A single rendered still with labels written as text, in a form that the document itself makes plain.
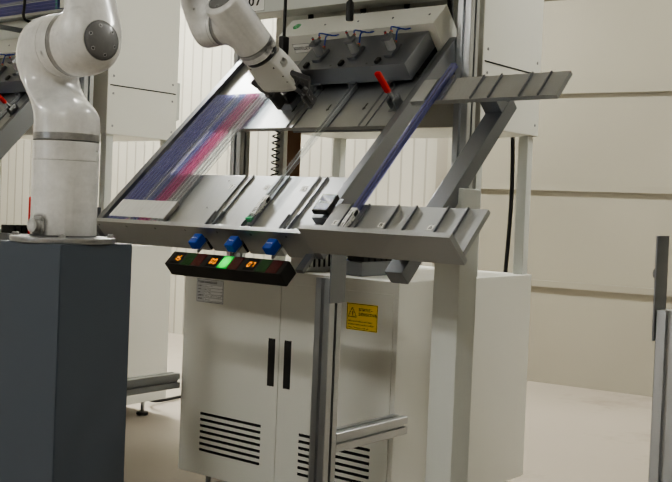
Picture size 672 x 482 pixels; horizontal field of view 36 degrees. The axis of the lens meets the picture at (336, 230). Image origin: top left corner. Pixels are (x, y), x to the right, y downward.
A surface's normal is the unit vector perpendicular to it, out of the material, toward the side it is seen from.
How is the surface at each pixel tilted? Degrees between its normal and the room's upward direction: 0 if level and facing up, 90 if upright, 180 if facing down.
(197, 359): 90
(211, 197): 43
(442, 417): 90
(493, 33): 90
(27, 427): 90
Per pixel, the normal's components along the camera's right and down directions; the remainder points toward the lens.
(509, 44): 0.79, 0.04
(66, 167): 0.25, 0.03
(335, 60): -0.39, -0.74
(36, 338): -0.52, 0.00
